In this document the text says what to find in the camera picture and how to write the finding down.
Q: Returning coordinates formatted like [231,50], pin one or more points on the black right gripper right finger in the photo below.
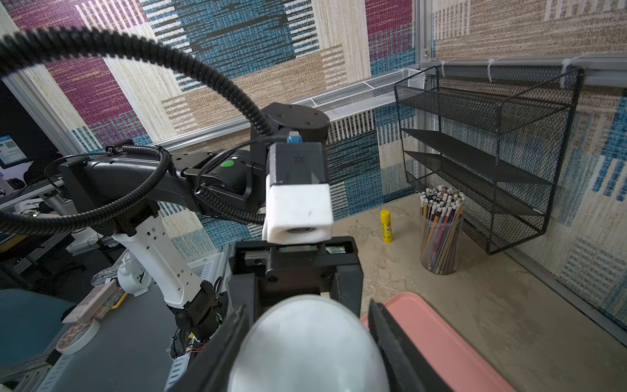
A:
[406,368]

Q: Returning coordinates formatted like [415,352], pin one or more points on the white jar lid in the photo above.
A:
[308,343]

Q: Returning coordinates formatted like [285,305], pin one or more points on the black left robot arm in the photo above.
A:
[120,194]

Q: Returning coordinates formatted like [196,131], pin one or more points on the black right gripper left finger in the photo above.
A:
[211,368]

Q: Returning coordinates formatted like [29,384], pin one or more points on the white mesh wall basket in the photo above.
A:
[357,92]

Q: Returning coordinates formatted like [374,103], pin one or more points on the pink plastic tray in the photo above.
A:
[459,365]

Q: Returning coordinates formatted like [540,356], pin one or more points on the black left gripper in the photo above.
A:
[264,274]

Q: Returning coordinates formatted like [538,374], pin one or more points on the black mesh shelf rack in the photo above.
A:
[499,135]

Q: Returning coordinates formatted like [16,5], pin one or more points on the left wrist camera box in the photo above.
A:
[298,208]

